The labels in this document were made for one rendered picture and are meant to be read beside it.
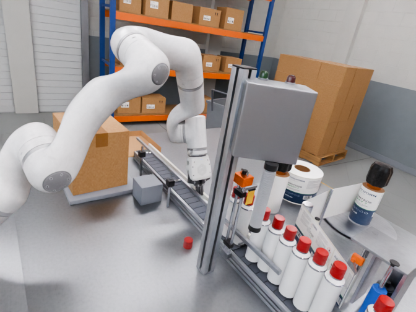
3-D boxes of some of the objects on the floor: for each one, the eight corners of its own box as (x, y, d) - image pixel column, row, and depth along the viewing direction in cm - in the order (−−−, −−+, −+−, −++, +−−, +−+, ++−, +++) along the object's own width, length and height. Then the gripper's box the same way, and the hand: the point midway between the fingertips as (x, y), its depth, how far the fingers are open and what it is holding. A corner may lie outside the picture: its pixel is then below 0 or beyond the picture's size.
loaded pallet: (345, 158, 463) (378, 70, 407) (317, 166, 413) (351, 67, 357) (286, 132, 545) (307, 56, 489) (257, 137, 495) (277, 52, 439)
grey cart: (232, 147, 433) (245, 83, 395) (268, 162, 400) (286, 95, 361) (194, 161, 367) (204, 86, 328) (233, 181, 334) (251, 101, 295)
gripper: (206, 150, 126) (208, 190, 128) (177, 153, 117) (180, 197, 120) (216, 150, 120) (218, 193, 122) (186, 155, 111) (189, 200, 114)
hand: (199, 190), depth 121 cm, fingers closed
